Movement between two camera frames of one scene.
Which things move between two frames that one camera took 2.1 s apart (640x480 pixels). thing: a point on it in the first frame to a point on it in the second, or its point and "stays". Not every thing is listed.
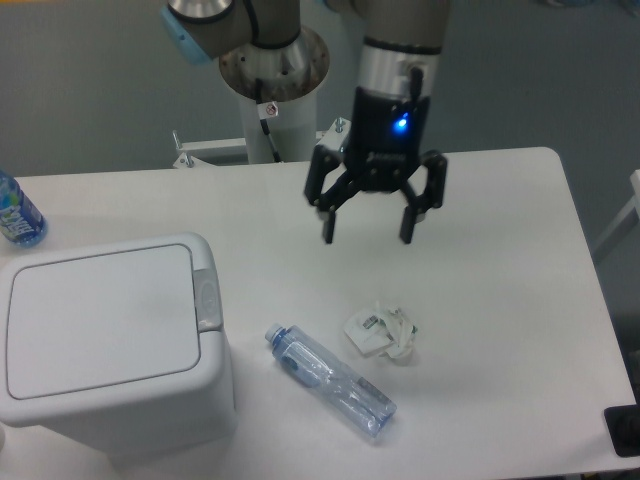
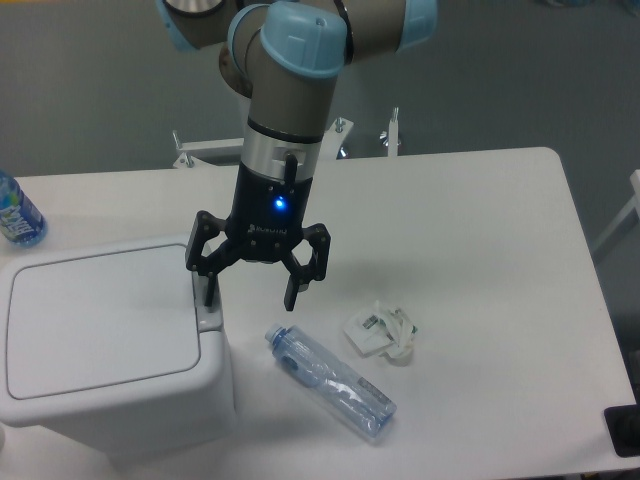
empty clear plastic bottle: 370,406 stays
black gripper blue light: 387,137 to 267,212
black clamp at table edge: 623,427 stays
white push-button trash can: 118,348 stays
